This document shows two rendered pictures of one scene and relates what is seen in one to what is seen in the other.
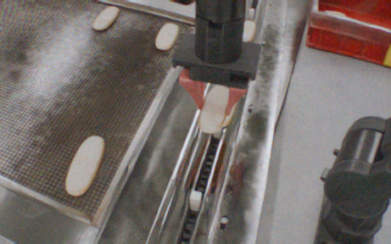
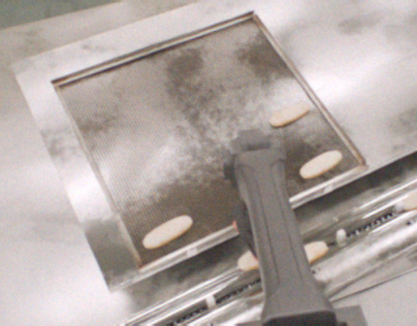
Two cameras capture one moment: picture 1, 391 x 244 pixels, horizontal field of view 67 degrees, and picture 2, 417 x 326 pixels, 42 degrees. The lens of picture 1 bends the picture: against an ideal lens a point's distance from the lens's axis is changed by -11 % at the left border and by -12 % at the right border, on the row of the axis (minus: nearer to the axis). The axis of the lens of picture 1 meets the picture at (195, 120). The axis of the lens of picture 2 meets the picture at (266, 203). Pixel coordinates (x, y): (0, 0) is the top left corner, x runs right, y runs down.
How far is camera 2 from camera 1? 0.64 m
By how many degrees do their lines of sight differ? 32
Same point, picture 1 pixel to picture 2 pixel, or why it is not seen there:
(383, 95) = not seen: outside the picture
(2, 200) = (105, 220)
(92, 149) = (177, 225)
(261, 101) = (331, 273)
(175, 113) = not seen: hidden behind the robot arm
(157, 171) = (222, 266)
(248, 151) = not seen: hidden behind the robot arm
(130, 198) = (189, 271)
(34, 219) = (113, 244)
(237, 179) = (244, 309)
